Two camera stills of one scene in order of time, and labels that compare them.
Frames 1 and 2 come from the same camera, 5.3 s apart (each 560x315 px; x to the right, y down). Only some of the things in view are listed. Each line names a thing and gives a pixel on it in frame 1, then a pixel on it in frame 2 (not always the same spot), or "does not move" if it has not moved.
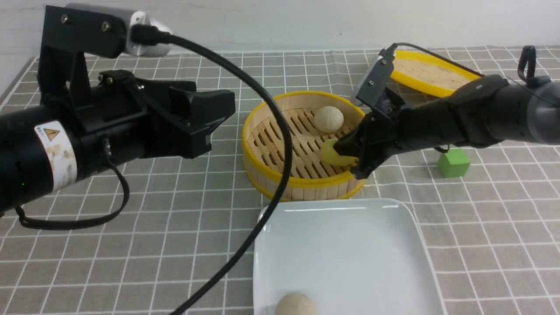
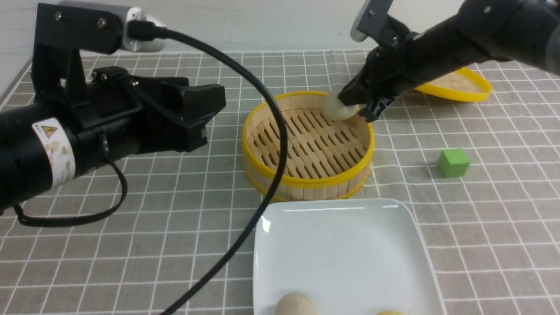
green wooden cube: [454, 163] does not move
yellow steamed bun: [332, 155] -> [389, 312]
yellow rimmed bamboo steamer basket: [313, 178] does not move
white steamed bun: [295, 303] does not move
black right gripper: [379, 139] -> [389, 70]
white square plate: [351, 256] does not move
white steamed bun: [328, 119] -> [335, 110]
